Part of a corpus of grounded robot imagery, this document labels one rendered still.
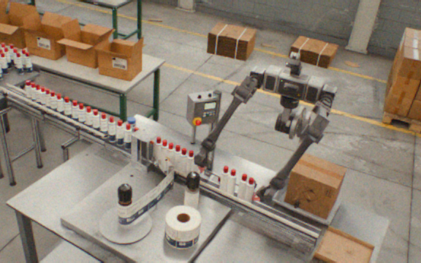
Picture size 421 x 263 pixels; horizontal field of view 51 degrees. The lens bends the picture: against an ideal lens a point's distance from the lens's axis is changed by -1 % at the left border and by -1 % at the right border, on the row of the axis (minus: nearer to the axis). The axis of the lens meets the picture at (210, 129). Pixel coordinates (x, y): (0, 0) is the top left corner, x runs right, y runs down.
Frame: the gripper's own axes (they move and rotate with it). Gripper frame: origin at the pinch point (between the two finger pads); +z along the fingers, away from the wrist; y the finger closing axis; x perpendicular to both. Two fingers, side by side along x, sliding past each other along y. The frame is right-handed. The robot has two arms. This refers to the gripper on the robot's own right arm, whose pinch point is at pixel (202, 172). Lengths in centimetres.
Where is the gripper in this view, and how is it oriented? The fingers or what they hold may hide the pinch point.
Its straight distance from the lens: 290.9
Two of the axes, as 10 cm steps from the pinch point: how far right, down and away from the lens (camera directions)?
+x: 5.0, -4.5, 7.4
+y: 8.6, 3.4, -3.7
